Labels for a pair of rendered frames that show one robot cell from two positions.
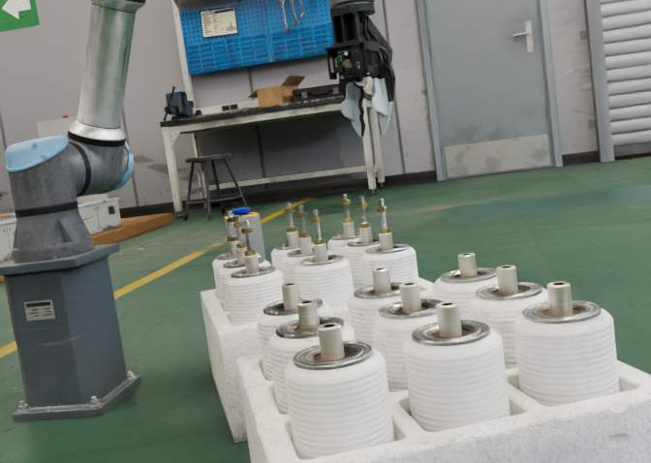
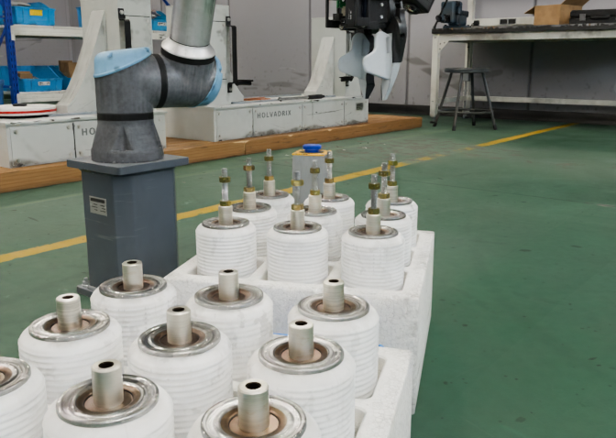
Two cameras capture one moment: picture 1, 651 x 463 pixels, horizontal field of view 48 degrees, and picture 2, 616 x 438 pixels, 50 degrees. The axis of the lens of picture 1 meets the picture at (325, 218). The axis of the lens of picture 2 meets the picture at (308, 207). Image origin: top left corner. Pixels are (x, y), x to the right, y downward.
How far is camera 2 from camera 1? 0.58 m
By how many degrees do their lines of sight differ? 27
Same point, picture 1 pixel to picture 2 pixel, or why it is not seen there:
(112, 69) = not seen: outside the picture
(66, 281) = (116, 185)
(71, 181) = (143, 93)
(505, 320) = not seen: hidden behind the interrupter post
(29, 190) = (103, 96)
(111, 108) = (194, 27)
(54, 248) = (114, 153)
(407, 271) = (379, 264)
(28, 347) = (90, 235)
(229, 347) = not seen: hidden behind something
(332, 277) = (291, 250)
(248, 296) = (204, 247)
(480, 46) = not seen: outside the picture
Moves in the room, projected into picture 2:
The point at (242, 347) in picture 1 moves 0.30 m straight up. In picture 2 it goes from (183, 297) to (174, 99)
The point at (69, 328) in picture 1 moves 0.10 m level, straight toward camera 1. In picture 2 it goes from (115, 228) to (93, 241)
